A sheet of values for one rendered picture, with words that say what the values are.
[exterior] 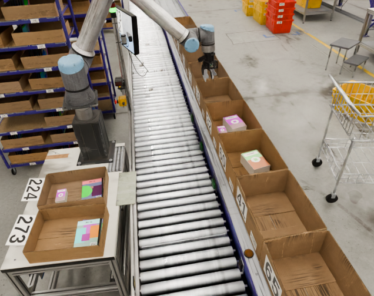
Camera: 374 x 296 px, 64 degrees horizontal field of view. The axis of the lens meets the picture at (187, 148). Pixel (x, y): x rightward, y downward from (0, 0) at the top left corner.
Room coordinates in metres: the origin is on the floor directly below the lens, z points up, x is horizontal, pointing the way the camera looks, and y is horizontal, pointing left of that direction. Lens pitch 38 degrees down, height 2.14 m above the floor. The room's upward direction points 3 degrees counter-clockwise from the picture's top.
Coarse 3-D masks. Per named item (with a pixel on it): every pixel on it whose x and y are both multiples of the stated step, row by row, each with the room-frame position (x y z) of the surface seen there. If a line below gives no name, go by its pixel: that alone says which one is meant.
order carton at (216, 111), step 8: (208, 104) 1.92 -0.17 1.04; (216, 104) 1.93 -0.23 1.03; (224, 104) 1.94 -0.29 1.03; (232, 104) 1.94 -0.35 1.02; (240, 104) 1.95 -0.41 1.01; (208, 112) 1.81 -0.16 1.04; (216, 112) 1.93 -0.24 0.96; (224, 112) 1.94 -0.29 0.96; (232, 112) 1.94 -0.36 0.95; (240, 112) 1.95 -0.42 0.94; (248, 112) 1.83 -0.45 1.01; (216, 120) 1.93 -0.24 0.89; (248, 120) 1.82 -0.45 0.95; (256, 120) 1.67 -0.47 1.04; (216, 128) 1.83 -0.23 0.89; (248, 128) 1.80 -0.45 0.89; (256, 128) 1.66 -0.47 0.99; (216, 136) 1.57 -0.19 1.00; (216, 144) 1.56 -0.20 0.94; (216, 152) 1.56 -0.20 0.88
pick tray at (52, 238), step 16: (48, 208) 1.16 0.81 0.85; (64, 208) 1.17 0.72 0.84; (80, 208) 1.17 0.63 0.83; (96, 208) 1.18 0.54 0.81; (48, 224) 1.12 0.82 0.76; (64, 224) 1.12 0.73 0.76; (32, 240) 0.99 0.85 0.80; (48, 240) 1.01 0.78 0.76; (64, 240) 1.01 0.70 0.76; (32, 256) 0.89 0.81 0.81; (48, 256) 0.89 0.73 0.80; (64, 256) 0.89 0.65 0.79; (80, 256) 0.90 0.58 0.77; (96, 256) 0.90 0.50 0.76
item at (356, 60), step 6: (336, 42) 4.72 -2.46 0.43; (342, 42) 4.70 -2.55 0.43; (348, 42) 4.69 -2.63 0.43; (354, 42) 4.68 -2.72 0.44; (330, 48) 4.66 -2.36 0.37; (342, 48) 4.52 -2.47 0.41; (348, 48) 4.46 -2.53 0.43; (354, 54) 4.73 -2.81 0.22; (336, 60) 4.91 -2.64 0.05; (348, 60) 4.48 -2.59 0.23; (354, 60) 4.46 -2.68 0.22; (360, 60) 4.45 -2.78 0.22; (342, 66) 4.48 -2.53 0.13; (354, 72) 4.33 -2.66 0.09
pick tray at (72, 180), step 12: (96, 168) 1.50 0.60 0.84; (48, 180) 1.44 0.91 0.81; (60, 180) 1.47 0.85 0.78; (72, 180) 1.48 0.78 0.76; (84, 180) 1.48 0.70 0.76; (108, 180) 1.47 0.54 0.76; (48, 192) 1.38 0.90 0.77; (72, 192) 1.37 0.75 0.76; (48, 204) 1.20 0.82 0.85; (60, 204) 1.20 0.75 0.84; (72, 204) 1.21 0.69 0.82; (84, 204) 1.22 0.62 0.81
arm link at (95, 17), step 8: (96, 0) 1.91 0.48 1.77; (104, 0) 1.91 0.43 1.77; (112, 0) 1.95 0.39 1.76; (96, 8) 1.91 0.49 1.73; (104, 8) 1.92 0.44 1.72; (88, 16) 1.92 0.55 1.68; (96, 16) 1.91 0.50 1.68; (104, 16) 1.93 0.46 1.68; (88, 24) 1.91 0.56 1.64; (96, 24) 1.91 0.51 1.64; (80, 32) 1.94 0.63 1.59; (88, 32) 1.90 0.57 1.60; (96, 32) 1.92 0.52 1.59; (80, 40) 1.91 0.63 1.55; (88, 40) 1.90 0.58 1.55; (96, 40) 1.94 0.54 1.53; (72, 48) 1.91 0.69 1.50; (80, 48) 1.90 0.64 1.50; (88, 48) 1.91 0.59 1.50; (88, 56) 1.90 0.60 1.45; (88, 64) 1.90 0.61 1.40
